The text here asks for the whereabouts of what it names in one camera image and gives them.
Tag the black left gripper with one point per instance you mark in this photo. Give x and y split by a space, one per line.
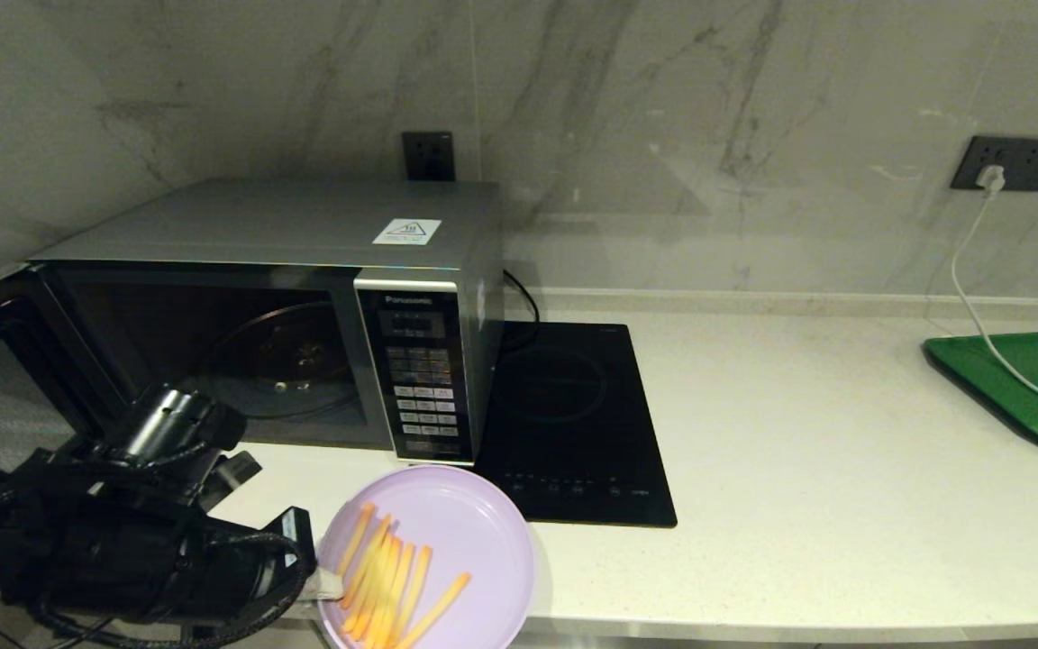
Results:
249 568

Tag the purple round plate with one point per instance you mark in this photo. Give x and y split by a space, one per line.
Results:
474 532

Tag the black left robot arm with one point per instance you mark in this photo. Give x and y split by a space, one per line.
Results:
104 532

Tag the glass microwave turntable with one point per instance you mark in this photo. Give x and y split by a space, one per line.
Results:
285 361

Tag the silver Panasonic microwave oven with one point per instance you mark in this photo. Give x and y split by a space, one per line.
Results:
303 221

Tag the yellow french fry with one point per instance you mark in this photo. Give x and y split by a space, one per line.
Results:
400 590
433 611
355 541
379 577
370 559
415 586
388 590

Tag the black induction cooktop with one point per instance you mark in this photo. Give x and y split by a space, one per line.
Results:
591 406

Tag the white warning sticker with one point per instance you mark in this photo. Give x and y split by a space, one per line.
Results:
407 232

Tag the white power plug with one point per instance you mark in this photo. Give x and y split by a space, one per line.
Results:
989 178

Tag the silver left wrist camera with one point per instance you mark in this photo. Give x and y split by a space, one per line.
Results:
238 473

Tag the small black wall socket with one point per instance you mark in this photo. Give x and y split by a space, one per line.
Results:
429 155

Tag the wide black wall socket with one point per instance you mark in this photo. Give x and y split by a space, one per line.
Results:
1028 164

